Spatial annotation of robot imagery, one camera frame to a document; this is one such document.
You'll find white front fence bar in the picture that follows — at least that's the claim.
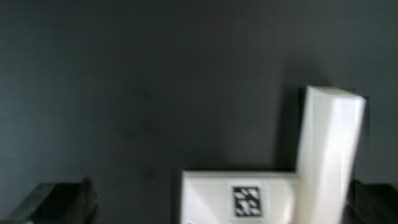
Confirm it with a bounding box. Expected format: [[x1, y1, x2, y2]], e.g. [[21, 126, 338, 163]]
[[297, 86, 366, 224]]

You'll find white lamp base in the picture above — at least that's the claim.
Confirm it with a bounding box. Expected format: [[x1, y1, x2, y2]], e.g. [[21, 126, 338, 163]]
[[179, 171, 298, 224]]

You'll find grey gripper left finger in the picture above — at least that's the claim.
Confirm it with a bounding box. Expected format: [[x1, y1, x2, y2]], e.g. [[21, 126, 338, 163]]
[[2, 178, 98, 224]]

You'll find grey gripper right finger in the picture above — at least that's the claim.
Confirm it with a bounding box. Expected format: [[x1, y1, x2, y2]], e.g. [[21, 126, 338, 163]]
[[348, 181, 398, 224]]

